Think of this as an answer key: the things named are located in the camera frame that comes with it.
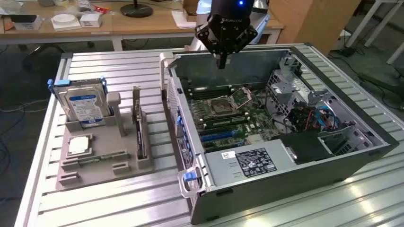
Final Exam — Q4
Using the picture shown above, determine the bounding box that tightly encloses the white round part on square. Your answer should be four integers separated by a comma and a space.
51, 13, 83, 32

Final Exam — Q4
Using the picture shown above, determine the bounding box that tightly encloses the black office chair base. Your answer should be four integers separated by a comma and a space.
19, 40, 95, 70

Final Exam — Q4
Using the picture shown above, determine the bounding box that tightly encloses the black open PC case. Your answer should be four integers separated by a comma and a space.
159, 46, 401, 225

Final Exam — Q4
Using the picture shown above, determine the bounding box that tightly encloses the blue expansion slot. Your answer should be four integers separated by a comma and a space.
201, 131, 240, 142

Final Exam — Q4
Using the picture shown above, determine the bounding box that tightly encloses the blue disk wire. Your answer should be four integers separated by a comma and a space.
315, 104, 341, 132

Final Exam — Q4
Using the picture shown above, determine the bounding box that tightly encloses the white paper stack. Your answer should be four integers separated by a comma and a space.
172, 10, 199, 29

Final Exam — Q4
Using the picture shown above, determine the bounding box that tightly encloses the silver CPU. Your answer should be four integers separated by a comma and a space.
68, 137, 91, 156

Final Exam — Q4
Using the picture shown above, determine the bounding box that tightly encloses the wooden cabinet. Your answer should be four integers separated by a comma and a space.
269, 0, 363, 52

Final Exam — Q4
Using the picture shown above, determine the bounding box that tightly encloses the grey power supply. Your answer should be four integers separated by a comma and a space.
204, 139, 299, 187

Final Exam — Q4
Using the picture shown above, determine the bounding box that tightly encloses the wooden desk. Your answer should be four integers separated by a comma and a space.
0, 0, 285, 52

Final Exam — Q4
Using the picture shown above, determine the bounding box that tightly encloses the black round lamp base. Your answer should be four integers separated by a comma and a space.
120, 0, 155, 17

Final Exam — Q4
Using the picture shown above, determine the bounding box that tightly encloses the white table frame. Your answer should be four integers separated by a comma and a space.
345, 0, 404, 64

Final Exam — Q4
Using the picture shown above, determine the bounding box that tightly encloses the black floor stand base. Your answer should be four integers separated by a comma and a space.
357, 70, 404, 88

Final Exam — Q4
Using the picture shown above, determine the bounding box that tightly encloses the grey parts rack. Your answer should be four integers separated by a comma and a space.
56, 92, 156, 191

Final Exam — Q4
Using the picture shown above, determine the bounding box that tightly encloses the metal socket cover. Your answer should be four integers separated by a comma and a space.
232, 86, 253, 107

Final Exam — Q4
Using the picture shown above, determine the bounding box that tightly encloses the installed RAM stick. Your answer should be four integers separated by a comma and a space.
204, 117, 249, 127

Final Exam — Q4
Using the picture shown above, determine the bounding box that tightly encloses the hard disk in blue caddy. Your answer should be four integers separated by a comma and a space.
47, 77, 109, 130

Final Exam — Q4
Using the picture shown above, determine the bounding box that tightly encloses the green RAM stick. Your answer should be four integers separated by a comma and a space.
77, 151, 124, 164

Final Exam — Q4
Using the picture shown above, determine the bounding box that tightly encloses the black plastic cover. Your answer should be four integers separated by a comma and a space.
280, 132, 336, 166

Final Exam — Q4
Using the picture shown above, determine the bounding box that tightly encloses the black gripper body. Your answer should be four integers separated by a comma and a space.
207, 0, 253, 55

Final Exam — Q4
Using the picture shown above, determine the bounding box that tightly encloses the CPU socket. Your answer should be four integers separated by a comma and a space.
209, 96, 236, 116

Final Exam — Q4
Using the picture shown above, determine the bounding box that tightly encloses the green motherboard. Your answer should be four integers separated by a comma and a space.
185, 85, 281, 153

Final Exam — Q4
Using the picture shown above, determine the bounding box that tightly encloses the graphics card with metal bracket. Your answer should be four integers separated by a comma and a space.
131, 85, 148, 159

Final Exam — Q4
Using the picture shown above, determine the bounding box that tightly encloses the silver metal drive cage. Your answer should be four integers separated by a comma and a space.
267, 51, 335, 112

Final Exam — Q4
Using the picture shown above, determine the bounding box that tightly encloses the small white cardboard box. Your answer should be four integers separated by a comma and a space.
79, 13, 103, 28

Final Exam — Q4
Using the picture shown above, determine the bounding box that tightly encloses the white box with dark lid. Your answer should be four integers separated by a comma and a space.
12, 15, 43, 31

